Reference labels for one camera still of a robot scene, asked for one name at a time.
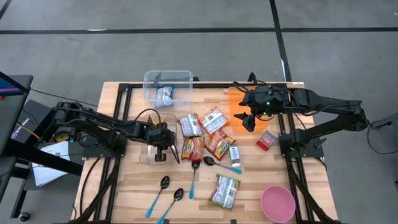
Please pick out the pink bowl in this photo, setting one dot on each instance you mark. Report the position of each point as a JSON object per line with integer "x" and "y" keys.
{"x": 277, "y": 203}

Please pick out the green ramen noodle packet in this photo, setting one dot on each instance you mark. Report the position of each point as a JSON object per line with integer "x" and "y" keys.
{"x": 224, "y": 191}
{"x": 190, "y": 125}

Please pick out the grey floor equipment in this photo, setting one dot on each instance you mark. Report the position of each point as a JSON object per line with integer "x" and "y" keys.
{"x": 388, "y": 123}

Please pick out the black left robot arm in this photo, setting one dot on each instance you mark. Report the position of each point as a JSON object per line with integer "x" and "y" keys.
{"x": 93, "y": 123}

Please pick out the white paper sheet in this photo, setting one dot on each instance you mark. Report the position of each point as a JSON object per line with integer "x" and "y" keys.
{"x": 49, "y": 174}

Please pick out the black metal table frame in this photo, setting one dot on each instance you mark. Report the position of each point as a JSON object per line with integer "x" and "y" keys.
{"x": 211, "y": 84}

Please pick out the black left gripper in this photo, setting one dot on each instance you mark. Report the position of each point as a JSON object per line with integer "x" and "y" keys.
{"x": 161, "y": 135}

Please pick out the red plastic box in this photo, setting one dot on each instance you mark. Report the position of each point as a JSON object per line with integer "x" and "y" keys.
{"x": 266, "y": 140}

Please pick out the orange ramen noodle packet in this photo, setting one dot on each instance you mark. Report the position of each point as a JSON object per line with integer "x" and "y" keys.
{"x": 214, "y": 121}

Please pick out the blue ramen noodle packet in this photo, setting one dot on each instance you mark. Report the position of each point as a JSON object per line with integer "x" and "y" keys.
{"x": 164, "y": 97}

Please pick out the clear plastic storage bin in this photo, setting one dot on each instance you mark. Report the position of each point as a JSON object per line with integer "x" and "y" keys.
{"x": 180, "y": 81}
{"x": 146, "y": 157}

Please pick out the orange translucent plastic bin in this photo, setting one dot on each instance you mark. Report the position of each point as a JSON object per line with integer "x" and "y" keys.
{"x": 236, "y": 107}

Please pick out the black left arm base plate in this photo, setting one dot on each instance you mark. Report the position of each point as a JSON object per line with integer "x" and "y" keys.
{"x": 93, "y": 152}

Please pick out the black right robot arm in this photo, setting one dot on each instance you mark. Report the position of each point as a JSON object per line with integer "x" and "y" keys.
{"x": 326, "y": 102}

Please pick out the black box white lettering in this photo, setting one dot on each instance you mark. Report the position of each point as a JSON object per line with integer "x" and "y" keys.
{"x": 34, "y": 115}

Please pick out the red yellow ramen packet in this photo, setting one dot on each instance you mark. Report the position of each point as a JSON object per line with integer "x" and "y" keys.
{"x": 219, "y": 144}
{"x": 192, "y": 148}

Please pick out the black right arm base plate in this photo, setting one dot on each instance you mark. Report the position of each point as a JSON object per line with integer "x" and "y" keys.
{"x": 314, "y": 152}

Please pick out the glass spice jar white label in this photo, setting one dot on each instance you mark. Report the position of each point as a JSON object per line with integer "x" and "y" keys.
{"x": 234, "y": 155}

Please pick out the black equipment cart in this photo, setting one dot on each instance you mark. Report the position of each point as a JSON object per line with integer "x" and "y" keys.
{"x": 15, "y": 109}

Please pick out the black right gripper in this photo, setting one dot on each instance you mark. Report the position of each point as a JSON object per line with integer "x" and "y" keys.
{"x": 262, "y": 99}

